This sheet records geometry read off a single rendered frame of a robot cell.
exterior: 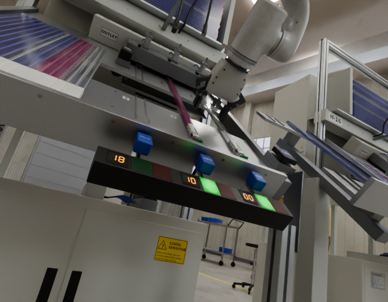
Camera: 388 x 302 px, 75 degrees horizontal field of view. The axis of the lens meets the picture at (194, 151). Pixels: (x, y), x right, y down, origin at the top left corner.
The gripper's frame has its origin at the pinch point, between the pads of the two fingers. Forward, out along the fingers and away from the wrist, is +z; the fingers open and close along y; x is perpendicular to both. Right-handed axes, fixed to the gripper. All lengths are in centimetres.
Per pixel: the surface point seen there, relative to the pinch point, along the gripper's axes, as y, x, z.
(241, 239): -554, -418, 582
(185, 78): 5.5, -20.2, 1.2
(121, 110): 25.6, 24.9, -3.4
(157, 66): 16.4, -20.2, 1.3
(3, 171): 57, -20, 70
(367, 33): -517, -574, -124
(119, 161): 24.9, 40.8, -5.2
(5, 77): 41, 33, -7
